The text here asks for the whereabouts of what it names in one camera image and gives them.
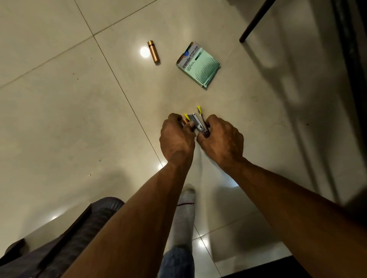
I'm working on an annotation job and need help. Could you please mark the person's left hand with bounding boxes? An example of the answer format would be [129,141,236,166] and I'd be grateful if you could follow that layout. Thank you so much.
[159,113,197,170]

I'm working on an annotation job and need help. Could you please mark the person's right hand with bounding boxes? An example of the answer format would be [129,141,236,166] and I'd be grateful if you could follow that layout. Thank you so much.
[196,114,246,173]

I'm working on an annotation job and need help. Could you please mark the person's right forearm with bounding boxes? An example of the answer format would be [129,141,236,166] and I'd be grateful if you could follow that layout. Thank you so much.
[226,160,367,278]

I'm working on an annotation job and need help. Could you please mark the person's left forearm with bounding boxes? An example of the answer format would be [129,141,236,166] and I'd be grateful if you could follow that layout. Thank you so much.
[60,163,193,278]

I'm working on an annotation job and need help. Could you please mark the person's right leg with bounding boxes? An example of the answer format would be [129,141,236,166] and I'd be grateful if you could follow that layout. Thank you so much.
[158,184,197,278]

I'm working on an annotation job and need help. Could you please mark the dark brown wooden cabinet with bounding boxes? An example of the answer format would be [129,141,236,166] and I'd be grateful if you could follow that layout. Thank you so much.
[221,255,313,278]

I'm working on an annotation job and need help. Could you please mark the green paper packet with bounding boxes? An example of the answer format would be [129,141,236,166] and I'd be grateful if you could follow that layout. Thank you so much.
[176,41,221,89]

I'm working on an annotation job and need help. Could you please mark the small brass cylinder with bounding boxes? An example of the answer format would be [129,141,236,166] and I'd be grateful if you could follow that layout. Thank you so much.
[147,40,161,65]

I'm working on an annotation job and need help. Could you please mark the black metal shoe rack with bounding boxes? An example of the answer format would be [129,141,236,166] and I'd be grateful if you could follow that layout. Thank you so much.
[239,0,367,196]

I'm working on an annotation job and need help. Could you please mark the black stool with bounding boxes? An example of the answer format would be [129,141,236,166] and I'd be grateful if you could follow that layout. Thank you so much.
[0,197,125,278]

